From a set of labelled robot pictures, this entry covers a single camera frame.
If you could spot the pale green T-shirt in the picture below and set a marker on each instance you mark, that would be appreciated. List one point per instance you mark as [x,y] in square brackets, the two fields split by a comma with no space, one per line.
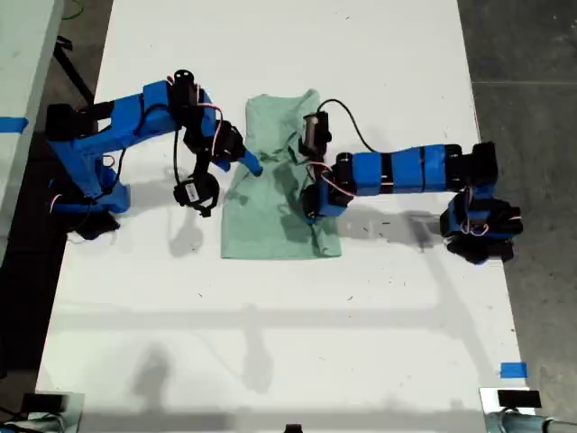
[252,225]

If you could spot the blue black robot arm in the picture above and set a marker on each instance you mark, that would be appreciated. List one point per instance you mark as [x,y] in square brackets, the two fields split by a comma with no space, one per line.
[405,169]
[130,117]

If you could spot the black stand leg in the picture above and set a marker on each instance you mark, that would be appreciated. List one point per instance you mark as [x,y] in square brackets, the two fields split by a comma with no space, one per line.
[74,72]

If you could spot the blue tape strip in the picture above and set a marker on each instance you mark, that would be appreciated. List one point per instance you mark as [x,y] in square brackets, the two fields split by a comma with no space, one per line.
[11,124]
[514,370]

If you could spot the pale side table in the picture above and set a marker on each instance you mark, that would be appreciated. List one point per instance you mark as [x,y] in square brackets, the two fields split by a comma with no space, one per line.
[22,54]

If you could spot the shiny metal plate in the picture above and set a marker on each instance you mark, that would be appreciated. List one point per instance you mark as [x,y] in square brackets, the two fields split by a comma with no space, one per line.
[489,401]
[74,406]

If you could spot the small black box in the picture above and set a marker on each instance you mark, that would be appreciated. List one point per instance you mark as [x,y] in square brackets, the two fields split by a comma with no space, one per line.
[518,399]
[43,402]

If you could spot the grey-blue pipe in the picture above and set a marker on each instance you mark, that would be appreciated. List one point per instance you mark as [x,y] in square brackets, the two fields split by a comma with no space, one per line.
[36,424]
[532,424]

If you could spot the black camera stalk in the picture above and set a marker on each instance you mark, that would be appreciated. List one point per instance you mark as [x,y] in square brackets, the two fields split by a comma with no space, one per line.
[201,166]

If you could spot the round black camera box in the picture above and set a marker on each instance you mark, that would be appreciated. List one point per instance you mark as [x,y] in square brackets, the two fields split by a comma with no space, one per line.
[194,191]

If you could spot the rectangular black camera box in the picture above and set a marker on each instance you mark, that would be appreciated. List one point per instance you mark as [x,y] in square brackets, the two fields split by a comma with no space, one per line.
[315,133]

